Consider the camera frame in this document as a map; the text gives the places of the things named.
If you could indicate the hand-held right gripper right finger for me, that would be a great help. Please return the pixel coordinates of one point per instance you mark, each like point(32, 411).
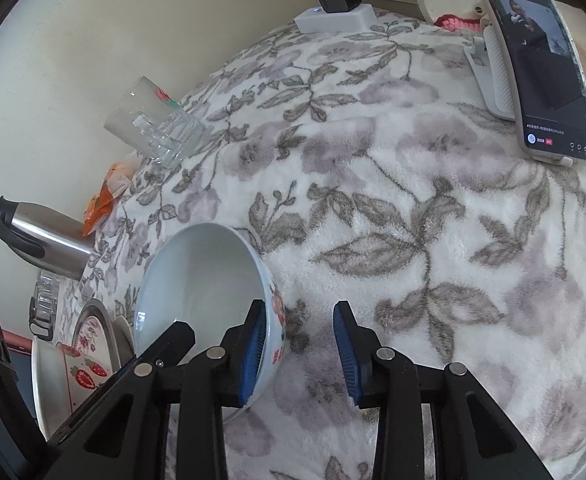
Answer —
point(345, 350)

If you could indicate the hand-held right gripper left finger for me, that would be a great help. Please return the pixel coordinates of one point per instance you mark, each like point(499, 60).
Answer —
point(253, 360)

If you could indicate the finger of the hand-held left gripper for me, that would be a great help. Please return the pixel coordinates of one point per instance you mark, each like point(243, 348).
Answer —
point(173, 340)

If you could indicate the strawberry print bowl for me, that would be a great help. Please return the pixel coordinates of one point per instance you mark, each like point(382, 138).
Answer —
point(53, 385)

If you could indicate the light blue bowl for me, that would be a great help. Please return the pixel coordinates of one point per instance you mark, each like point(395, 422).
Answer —
point(203, 275)

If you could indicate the pink floral round plate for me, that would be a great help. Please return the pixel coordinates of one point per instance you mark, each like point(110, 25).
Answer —
point(90, 332)

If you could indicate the stainless steel plate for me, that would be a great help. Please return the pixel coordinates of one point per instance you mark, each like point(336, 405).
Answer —
point(93, 303)

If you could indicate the black cup holder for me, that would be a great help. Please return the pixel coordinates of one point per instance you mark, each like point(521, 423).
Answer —
point(40, 330)

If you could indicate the row of small glass cups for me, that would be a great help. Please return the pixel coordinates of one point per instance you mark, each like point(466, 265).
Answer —
point(50, 290)

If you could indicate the orange snack packet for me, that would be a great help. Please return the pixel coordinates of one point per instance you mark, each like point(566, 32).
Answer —
point(98, 212)
point(118, 180)

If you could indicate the stainless steel thermos jug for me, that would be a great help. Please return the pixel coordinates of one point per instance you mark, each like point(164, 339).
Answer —
point(48, 240)

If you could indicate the clear glass mug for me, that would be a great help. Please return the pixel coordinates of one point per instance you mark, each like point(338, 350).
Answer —
point(143, 110)

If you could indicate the white phone stand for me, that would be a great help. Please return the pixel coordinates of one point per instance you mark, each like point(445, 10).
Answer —
point(488, 75)

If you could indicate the smartphone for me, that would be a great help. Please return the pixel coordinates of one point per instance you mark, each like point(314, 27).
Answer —
point(538, 90)

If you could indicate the pink crocheted item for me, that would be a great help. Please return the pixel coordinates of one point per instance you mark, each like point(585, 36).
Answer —
point(455, 22)

